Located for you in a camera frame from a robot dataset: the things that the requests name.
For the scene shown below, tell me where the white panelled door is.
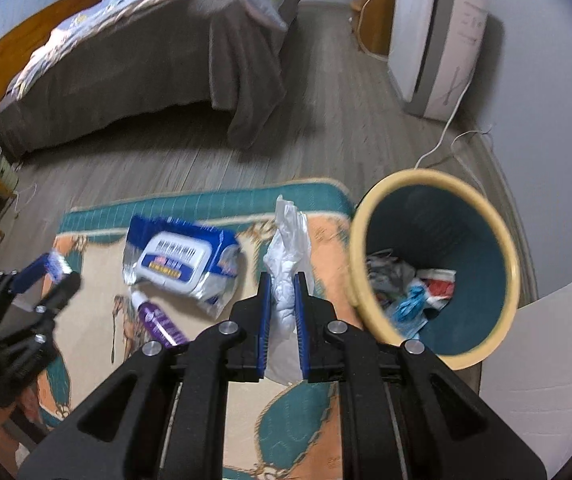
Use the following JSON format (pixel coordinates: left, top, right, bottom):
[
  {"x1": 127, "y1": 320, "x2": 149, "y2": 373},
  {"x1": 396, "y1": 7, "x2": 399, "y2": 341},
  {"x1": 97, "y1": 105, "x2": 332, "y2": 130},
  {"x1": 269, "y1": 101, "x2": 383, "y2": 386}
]
[{"x1": 478, "y1": 257, "x2": 572, "y2": 480}]

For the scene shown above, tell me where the teal and orange patterned rug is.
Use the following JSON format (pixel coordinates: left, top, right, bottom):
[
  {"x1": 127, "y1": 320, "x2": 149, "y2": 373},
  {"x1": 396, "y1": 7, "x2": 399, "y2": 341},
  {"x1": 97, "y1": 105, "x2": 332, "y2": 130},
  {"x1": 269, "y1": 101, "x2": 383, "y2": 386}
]
[{"x1": 16, "y1": 177, "x2": 482, "y2": 480}]

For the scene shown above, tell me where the bed with brown blanket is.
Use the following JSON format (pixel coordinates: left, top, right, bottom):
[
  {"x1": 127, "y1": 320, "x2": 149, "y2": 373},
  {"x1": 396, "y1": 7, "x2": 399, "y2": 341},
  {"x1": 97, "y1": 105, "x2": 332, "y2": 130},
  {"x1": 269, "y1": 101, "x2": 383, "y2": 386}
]
[{"x1": 0, "y1": 0, "x2": 303, "y2": 158}]

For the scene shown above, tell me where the small wooden cabinet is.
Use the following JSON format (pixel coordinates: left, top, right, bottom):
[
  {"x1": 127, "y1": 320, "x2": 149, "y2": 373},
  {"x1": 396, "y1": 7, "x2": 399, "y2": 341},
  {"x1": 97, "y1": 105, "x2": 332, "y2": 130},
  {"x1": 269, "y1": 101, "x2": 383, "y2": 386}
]
[{"x1": 350, "y1": 0, "x2": 397, "y2": 58}]

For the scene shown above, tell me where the purple spray bottle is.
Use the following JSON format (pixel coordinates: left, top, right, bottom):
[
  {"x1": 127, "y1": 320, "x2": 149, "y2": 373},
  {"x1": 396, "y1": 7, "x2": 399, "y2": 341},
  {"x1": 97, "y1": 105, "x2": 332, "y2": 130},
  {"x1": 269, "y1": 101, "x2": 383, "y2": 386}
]
[{"x1": 130, "y1": 290, "x2": 189, "y2": 350}]

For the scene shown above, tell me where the wooden headboard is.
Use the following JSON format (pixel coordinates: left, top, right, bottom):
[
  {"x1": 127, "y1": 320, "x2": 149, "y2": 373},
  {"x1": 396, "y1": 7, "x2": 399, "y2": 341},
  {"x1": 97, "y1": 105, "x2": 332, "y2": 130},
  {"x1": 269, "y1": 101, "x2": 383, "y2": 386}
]
[{"x1": 0, "y1": 0, "x2": 102, "y2": 126}]

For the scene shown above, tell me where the white cable over cabinet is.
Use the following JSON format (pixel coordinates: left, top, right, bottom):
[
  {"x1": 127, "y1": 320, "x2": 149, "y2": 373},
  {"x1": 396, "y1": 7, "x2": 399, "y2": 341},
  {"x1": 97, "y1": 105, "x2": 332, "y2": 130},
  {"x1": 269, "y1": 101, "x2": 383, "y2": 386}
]
[{"x1": 355, "y1": 0, "x2": 391, "y2": 61}]

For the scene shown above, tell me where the blue wet wipes packet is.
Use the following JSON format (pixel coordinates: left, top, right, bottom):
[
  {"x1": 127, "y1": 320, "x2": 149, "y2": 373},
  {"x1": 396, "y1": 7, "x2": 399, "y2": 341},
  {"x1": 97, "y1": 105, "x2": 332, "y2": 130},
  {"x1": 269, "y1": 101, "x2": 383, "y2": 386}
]
[{"x1": 122, "y1": 215, "x2": 243, "y2": 318}]

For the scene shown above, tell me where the white appliance power cable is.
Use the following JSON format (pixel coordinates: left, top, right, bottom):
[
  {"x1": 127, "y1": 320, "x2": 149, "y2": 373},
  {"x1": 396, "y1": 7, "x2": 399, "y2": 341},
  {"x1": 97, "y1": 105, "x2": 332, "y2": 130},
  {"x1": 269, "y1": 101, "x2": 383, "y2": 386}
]
[{"x1": 413, "y1": 60, "x2": 474, "y2": 171}]

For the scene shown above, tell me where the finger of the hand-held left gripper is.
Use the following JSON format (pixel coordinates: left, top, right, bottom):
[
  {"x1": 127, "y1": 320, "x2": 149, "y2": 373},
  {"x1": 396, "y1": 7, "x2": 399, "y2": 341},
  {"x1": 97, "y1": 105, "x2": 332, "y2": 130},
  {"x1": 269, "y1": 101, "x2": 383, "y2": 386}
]
[
  {"x1": 33, "y1": 271, "x2": 82, "y2": 318},
  {"x1": 0, "y1": 251, "x2": 74, "y2": 301}
]

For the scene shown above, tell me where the white plastic bag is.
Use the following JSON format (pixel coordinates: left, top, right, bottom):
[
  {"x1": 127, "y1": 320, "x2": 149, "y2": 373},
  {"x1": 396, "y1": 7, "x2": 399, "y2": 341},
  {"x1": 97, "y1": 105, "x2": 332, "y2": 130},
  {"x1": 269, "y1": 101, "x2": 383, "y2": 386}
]
[{"x1": 263, "y1": 195, "x2": 314, "y2": 386}]

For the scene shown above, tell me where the clear plastic bag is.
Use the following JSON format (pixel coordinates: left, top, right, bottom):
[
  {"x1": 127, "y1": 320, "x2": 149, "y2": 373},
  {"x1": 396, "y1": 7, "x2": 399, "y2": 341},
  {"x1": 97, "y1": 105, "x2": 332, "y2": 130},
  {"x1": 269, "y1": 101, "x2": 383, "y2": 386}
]
[{"x1": 366, "y1": 252, "x2": 417, "y2": 301}]

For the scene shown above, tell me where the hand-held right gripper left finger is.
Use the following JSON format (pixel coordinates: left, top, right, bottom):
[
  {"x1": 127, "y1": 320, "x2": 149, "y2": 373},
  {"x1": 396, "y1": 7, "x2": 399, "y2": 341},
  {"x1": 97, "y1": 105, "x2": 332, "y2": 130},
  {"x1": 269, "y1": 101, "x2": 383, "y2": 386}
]
[{"x1": 18, "y1": 272, "x2": 273, "y2": 480}]

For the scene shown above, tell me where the light blue face mask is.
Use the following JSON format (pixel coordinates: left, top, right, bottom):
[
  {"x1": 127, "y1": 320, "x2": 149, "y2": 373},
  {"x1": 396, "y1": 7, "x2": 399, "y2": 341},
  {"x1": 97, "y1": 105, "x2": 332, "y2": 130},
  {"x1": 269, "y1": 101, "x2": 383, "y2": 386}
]
[{"x1": 388, "y1": 282, "x2": 429, "y2": 333}]

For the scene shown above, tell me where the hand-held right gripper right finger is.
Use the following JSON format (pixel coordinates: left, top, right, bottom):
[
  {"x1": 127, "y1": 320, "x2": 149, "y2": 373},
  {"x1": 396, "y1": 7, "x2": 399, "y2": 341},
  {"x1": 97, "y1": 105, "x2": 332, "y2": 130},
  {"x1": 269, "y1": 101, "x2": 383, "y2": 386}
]
[{"x1": 293, "y1": 271, "x2": 549, "y2": 480}]

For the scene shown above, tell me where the white air purifier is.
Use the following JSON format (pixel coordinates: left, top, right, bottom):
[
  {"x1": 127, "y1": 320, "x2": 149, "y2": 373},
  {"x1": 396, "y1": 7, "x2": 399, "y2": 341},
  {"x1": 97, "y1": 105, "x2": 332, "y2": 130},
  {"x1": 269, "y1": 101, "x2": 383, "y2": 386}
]
[{"x1": 387, "y1": 0, "x2": 491, "y2": 122}]

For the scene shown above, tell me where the yellow and teal waste bin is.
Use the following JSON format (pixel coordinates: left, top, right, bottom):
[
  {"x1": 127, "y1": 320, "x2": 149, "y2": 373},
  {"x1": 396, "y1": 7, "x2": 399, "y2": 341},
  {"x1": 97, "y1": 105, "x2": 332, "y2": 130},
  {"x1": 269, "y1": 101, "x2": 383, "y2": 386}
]
[{"x1": 348, "y1": 169, "x2": 521, "y2": 371}]

